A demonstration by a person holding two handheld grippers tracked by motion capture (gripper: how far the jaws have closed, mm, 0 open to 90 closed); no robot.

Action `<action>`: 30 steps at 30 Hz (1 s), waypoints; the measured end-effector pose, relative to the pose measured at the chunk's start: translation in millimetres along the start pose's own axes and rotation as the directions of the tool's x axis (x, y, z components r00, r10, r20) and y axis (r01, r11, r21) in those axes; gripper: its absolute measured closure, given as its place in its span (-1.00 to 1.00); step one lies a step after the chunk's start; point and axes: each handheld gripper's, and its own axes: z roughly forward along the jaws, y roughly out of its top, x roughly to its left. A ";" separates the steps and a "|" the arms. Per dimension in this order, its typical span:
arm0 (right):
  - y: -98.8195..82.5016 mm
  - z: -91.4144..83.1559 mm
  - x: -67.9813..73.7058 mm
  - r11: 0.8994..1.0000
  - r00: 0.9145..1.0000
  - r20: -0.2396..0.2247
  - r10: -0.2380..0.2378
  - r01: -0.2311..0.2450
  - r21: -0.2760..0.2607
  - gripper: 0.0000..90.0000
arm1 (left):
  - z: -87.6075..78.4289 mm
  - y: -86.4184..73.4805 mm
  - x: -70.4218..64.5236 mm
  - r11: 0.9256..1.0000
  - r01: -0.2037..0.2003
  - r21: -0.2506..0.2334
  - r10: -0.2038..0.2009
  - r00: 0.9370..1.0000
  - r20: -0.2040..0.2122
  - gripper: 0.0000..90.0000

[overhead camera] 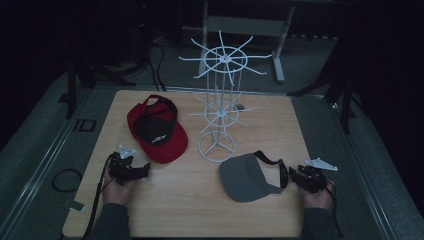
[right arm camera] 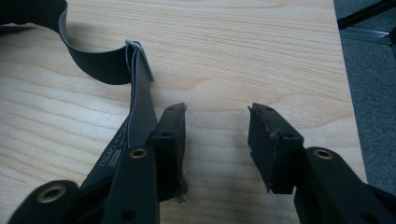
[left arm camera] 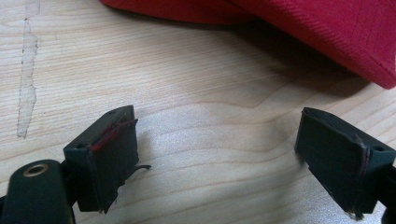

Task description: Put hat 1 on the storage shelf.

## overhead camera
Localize white wire hat rack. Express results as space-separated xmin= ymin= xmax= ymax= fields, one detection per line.
xmin=178 ymin=29 xmax=273 ymax=164

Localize black background cables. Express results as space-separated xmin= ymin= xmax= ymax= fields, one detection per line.
xmin=145 ymin=39 xmax=168 ymax=92

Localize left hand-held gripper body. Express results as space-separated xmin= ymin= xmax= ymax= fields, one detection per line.
xmin=108 ymin=144 xmax=142 ymax=186

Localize person's right hand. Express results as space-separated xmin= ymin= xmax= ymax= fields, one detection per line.
xmin=298 ymin=179 xmax=335 ymax=210

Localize person's left hand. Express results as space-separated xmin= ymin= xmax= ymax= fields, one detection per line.
xmin=101 ymin=168 xmax=139 ymax=206

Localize red and black cap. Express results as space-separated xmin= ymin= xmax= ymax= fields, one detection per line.
xmin=126 ymin=94 xmax=189 ymax=165

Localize grey metal table frame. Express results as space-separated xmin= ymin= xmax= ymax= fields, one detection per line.
xmin=198 ymin=0 xmax=296 ymax=84

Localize grey tape piece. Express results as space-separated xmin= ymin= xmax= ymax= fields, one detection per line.
xmin=63 ymin=199 xmax=86 ymax=213

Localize right hand-held gripper cable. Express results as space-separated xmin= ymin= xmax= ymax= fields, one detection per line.
xmin=323 ymin=181 xmax=345 ymax=238

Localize grey visor with black strap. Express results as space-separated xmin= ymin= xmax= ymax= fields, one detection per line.
xmin=218 ymin=150 xmax=290 ymax=203

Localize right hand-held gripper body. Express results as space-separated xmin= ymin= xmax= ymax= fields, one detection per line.
xmin=298 ymin=157 xmax=338 ymax=194

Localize hand-held gripper cable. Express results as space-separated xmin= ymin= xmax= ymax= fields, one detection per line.
xmin=323 ymin=181 xmax=345 ymax=238
xmin=81 ymin=153 xmax=115 ymax=240

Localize left hand-held gripper cable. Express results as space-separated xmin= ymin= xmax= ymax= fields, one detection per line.
xmin=81 ymin=153 xmax=115 ymax=240

